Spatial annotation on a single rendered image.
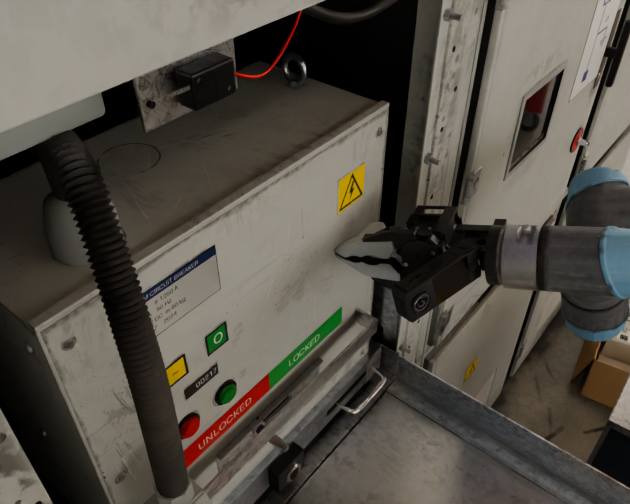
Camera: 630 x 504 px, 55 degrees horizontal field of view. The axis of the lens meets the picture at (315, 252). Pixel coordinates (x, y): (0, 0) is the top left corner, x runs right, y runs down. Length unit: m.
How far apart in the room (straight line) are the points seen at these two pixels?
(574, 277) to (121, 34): 0.51
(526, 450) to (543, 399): 1.22
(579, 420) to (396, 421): 1.27
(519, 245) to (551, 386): 1.66
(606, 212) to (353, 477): 0.55
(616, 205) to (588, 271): 0.17
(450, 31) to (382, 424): 0.64
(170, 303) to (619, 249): 0.46
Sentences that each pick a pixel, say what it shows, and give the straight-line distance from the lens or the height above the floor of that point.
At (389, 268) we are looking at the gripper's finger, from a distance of 0.77.
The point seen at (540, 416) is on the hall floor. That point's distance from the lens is 2.25.
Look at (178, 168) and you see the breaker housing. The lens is 0.67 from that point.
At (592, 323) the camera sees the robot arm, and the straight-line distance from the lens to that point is 0.80.
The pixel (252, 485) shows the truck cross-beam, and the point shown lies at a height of 0.92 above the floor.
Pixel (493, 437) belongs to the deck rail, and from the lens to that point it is 1.10.
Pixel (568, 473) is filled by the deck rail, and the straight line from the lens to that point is 1.07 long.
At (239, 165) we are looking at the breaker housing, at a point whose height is 1.39.
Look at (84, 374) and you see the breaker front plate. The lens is 0.58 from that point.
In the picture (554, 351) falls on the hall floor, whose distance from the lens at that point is 2.46.
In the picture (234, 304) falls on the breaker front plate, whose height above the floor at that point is 1.26.
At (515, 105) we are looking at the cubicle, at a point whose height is 1.30.
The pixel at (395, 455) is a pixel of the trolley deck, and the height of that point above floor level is 0.85.
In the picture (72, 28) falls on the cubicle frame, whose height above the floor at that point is 1.61.
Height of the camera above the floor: 1.74
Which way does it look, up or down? 40 degrees down
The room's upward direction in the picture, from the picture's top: straight up
